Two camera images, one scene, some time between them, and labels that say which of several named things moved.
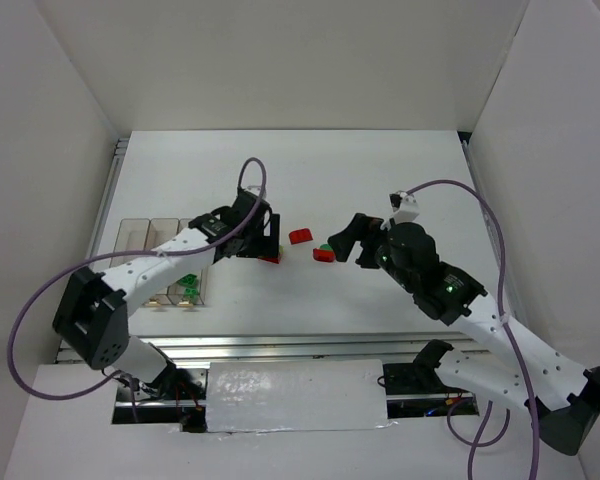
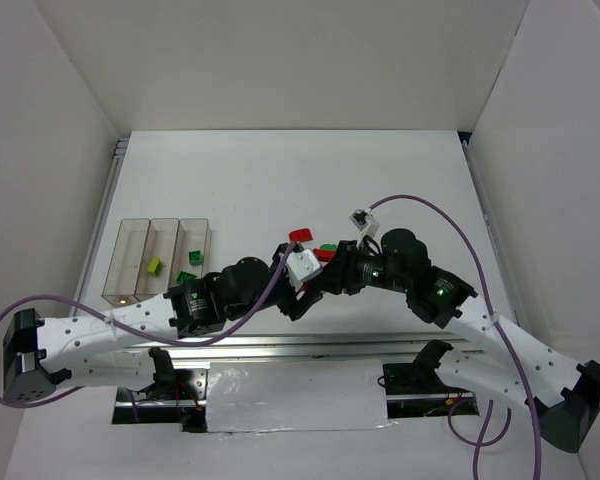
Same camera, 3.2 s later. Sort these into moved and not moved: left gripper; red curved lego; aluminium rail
Moved: left gripper
Not moved: red curved lego; aluminium rail
